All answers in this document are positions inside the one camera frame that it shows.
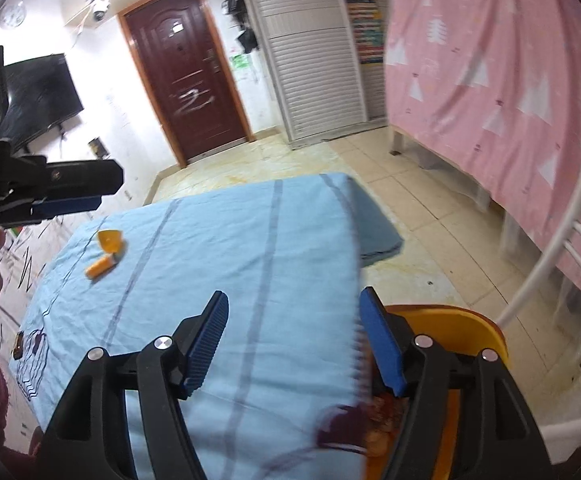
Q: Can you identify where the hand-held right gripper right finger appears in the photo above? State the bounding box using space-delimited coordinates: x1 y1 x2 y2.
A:
357 286 546 480

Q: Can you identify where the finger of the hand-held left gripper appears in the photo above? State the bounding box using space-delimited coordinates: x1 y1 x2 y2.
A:
13 157 124 201
0 194 104 226

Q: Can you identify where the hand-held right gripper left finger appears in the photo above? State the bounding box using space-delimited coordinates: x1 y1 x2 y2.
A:
40 290 231 480

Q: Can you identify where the black flat television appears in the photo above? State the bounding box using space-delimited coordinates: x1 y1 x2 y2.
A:
0 52 85 153

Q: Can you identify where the light blue bedsheet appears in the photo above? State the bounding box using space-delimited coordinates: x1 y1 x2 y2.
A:
8 172 403 480

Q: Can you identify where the dark red door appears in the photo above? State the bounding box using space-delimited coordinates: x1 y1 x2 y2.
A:
118 0 256 168

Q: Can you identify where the white slatted wardrobe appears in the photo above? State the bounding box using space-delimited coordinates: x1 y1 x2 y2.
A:
235 0 391 151

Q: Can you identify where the pink printed bed sheet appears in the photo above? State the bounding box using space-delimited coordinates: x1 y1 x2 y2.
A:
385 0 581 306

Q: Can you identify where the round wall clock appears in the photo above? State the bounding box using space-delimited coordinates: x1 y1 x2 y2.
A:
0 1 27 28

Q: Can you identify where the white security camera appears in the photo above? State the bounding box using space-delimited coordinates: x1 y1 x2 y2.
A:
88 0 116 23

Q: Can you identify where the wall poster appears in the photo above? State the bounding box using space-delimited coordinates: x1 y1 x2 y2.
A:
345 0 386 66

